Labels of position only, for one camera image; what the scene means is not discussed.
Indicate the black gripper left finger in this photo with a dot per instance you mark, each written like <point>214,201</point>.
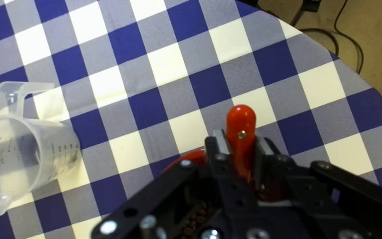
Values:
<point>218,153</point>

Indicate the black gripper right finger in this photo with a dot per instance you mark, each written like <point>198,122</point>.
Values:
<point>267,157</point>

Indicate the orange handled metal spoon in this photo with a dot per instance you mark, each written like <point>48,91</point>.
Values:
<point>241,132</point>

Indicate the red bowl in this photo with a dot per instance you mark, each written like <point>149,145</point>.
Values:
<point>186,164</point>

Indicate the clear plastic measuring jug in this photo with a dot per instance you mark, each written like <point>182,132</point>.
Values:
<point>32,152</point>

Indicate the dark coffee beans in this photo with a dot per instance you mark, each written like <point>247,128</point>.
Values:
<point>194,221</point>

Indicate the blue white checkered tablecloth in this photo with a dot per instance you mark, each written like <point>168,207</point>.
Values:
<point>145,82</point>

